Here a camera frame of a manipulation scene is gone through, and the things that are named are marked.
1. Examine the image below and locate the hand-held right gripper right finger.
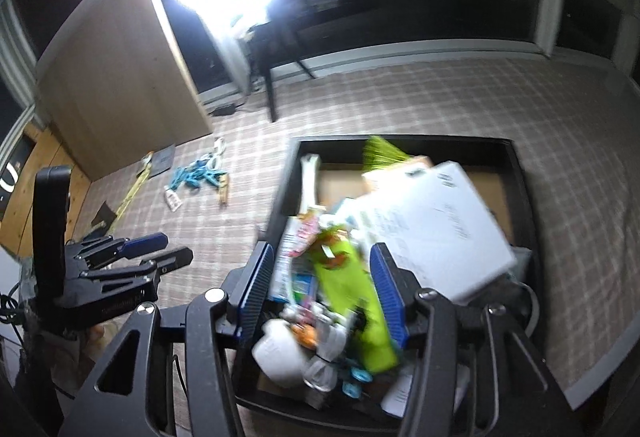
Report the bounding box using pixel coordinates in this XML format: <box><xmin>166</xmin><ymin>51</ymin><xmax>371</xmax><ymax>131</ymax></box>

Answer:
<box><xmin>369</xmin><ymin>242</ymin><xmax>587</xmax><ymax>437</ymax></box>

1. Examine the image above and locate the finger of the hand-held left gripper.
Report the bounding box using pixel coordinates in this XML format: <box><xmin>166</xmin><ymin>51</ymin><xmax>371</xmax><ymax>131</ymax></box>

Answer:
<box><xmin>65</xmin><ymin>233</ymin><xmax>169</xmax><ymax>268</ymax></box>
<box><xmin>75</xmin><ymin>247</ymin><xmax>194</xmax><ymax>288</ymax></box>

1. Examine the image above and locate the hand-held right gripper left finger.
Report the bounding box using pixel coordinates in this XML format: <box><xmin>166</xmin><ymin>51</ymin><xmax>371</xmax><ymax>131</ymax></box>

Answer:
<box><xmin>57</xmin><ymin>241</ymin><xmax>276</xmax><ymax>437</ymax></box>

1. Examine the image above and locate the green snack packet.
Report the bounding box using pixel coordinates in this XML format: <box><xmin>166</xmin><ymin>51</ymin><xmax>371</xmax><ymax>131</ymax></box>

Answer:
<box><xmin>306</xmin><ymin>224</ymin><xmax>401</xmax><ymax>374</ymax></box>

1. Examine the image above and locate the white cardboard box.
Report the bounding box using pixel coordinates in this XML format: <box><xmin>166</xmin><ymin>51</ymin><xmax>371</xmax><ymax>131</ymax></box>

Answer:
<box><xmin>345</xmin><ymin>160</ymin><xmax>518</xmax><ymax>308</ymax></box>

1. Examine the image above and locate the black tray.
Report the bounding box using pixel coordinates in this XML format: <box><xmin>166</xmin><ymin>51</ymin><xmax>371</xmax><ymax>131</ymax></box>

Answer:
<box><xmin>232</xmin><ymin>134</ymin><xmax>546</xmax><ymax>435</ymax></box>

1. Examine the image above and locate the pine wood panel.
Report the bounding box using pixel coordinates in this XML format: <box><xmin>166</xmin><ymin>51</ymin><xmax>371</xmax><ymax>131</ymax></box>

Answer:
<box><xmin>0</xmin><ymin>124</ymin><xmax>93</xmax><ymax>248</ymax></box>

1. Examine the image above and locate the yellow wooden ruler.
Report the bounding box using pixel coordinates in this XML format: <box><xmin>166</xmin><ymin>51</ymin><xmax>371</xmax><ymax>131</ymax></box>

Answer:
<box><xmin>112</xmin><ymin>162</ymin><xmax>151</xmax><ymax>230</ymax></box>

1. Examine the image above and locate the white round plastic object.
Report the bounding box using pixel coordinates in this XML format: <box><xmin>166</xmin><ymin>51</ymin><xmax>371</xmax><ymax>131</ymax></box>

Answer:
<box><xmin>251</xmin><ymin>319</ymin><xmax>311</xmax><ymax>388</ymax></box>

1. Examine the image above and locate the grey fabric pouch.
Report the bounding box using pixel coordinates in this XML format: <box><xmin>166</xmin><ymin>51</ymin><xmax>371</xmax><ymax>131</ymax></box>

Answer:
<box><xmin>150</xmin><ymin>144</ymin><xmax>177</xmax><ymax>176</ymax></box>

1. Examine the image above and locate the white paper slip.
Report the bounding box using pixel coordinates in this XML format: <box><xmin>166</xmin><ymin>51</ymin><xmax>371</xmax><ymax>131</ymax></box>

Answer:
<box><xmin>380</xmin><ymin>364</ymin><xmax>418</xmax><ymax>418</ymax></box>

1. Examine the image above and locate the white plastic hanger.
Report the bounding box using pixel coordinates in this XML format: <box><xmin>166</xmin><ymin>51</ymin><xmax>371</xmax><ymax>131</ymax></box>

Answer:
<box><xmin>299</xmin><ymin>154</ymin><xmax>321</xmax><ymax>218</ymax></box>

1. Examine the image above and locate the cardboard sheet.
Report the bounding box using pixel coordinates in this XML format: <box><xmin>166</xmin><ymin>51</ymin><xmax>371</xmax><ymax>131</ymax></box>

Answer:
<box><xmin>315</xmin><ymin>162</ymin><xmax>513</xmax><ymax>248</ymax></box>

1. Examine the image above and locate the orange cardboard box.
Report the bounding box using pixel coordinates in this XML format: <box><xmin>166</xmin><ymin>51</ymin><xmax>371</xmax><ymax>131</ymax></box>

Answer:
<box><xmin>362</xmin><ymin>156</ymin><xmax>436</xmax><ymax>190</ymax></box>

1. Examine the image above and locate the green pleated fan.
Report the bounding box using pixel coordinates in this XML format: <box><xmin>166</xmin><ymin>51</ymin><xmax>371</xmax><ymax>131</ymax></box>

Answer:
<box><xmin>361</xmin><ymin>134</ymin><xmax>408</xmax><ymax>168</ymax></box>

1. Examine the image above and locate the beige wooden cabinet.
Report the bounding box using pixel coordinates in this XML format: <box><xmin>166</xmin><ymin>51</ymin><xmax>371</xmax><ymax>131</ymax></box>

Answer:
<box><xmin>35</xmin><ymin>0</ymin><xmax>213</xmax><ymax>180</ymax></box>

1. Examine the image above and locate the white curtain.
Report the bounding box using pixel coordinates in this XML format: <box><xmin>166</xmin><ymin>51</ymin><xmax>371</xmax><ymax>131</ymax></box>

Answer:
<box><xmin>210</xmin><ymin>17</ymin><xmax>253</xmax><ymax>98</ymax></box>

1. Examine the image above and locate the white cable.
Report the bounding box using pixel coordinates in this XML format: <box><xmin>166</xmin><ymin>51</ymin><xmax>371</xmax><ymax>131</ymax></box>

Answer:
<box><xmin>207</xmin><ymin>137</ymin><xmax>228</xmax><ymax>170</ymax></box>

